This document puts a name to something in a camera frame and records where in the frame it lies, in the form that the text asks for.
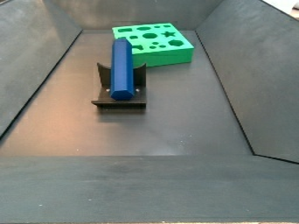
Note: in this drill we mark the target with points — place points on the black curved holder stand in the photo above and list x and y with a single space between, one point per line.
106 101

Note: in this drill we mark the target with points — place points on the green shape sorter block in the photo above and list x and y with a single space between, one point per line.
158 44

